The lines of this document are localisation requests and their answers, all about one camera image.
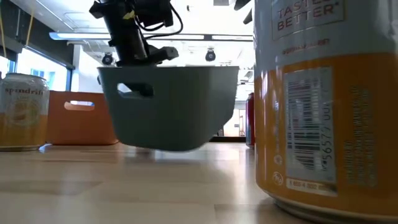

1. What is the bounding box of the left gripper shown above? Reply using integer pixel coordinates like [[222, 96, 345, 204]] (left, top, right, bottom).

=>
[[89, 0, 180, 98]]

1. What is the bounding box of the orange plastic bin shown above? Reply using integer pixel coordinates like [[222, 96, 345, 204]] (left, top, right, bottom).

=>
[[45, 90, 119, 146]]

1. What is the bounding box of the dark blue-grey plastic bin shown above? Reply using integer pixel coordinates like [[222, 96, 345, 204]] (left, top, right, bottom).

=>
[[97, 65, 240, 152]]

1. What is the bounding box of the red soda can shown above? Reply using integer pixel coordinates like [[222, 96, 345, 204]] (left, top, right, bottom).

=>
[[245, 92, 256, 149]]

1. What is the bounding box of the long ceiling light fixture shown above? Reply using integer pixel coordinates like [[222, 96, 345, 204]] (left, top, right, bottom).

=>
[[49, 31, 254, 42]]

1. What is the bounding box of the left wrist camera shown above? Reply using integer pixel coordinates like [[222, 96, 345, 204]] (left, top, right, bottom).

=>
[[133, 0, 174, 28]]

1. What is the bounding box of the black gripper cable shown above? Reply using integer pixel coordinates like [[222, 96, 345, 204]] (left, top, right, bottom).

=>
[[135, 2, 184, 40]]

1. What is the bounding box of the yellow hanging cable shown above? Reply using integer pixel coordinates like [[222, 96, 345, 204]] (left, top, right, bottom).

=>
[[0, 6, 7, 59], [25, 7, 34, 47]]

